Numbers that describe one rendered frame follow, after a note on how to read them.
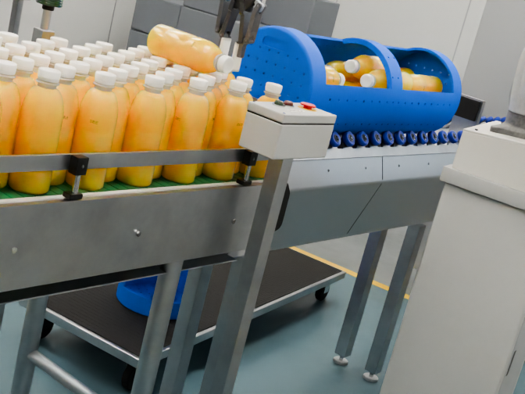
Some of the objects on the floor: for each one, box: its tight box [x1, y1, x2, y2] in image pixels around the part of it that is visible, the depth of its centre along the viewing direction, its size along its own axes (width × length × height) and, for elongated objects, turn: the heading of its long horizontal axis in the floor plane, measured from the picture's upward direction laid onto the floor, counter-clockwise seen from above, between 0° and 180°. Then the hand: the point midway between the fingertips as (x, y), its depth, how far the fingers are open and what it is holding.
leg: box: [159, 265, 213, 394], centre depth 256 cm, size 6×6×63 cm
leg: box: [333, 229, 388, 366], centre depth 334 cm, size 6×6×63 cm
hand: (230, 55), depth 215 cm, fingers closed on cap, 4 cm apart
